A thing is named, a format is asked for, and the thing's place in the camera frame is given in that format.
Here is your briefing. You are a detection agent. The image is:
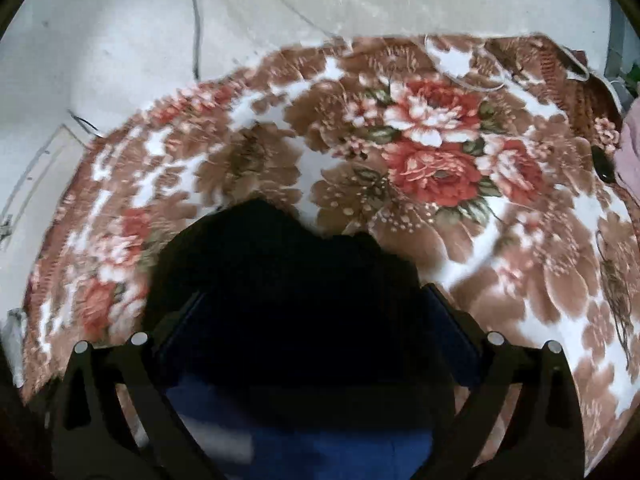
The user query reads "black small device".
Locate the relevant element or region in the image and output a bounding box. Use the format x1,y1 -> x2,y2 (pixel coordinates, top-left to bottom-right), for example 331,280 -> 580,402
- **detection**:
591,146 -> 617,183

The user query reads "floral blanket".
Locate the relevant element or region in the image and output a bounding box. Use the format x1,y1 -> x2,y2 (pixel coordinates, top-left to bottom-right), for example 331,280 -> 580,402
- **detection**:
12,32 -> 640,480

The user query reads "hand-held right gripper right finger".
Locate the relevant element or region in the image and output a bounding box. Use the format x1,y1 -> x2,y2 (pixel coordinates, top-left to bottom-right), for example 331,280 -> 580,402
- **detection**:
411,284 -> 586,480

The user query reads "pink cloth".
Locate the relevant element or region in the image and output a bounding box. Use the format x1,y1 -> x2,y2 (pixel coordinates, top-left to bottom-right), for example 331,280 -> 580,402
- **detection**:
614,97 -> 640,196

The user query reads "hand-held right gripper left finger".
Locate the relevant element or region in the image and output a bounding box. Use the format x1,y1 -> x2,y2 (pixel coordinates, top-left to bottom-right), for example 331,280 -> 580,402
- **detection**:
51,287 -> 227,480

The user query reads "dark wall cable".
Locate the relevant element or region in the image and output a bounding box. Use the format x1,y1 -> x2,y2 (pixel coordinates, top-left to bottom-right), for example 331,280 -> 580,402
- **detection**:
174,0 -> 203,76

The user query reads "blue and black shirt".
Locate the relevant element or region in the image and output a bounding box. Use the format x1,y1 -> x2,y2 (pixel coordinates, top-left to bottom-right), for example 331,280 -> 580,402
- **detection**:
142,199 -> 458,480

